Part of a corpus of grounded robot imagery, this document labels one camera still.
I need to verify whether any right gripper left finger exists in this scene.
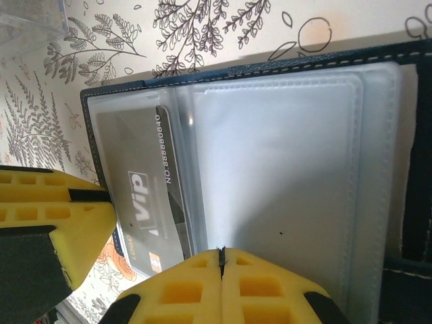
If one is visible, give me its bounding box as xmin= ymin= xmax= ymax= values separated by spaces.
xmin=104 ymin=248 xmax=224 ymax=324

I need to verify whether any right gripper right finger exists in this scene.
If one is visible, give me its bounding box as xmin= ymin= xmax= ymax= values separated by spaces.
xmin=221 ymin=248 xmax=352 ymax=324

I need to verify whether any silver VIP card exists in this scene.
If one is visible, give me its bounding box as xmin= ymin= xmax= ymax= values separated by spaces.
xmin=96 ymin=105 xmax=190 ymax=279

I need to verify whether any dark blue card holder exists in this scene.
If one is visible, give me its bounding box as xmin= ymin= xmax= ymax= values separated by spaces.
xmin=79 ymin=32 xmax=432 ymax=324

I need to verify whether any clear acrylic card organizer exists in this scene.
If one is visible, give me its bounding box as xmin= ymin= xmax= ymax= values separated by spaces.
xmin=0 ymin=0 xmax=70 ymax=43

